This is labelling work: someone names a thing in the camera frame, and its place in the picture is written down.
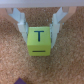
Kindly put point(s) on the purple block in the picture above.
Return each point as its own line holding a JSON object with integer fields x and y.
{"x": 21, "y": 81}

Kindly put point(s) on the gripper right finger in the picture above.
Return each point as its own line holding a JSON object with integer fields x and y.
{"x": 57, "y": 22}

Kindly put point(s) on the yellow block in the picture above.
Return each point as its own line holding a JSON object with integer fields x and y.
{"x": 38, "y": 41}

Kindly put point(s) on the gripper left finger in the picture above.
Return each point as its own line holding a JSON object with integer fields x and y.
{"x": 20, "y": 23}

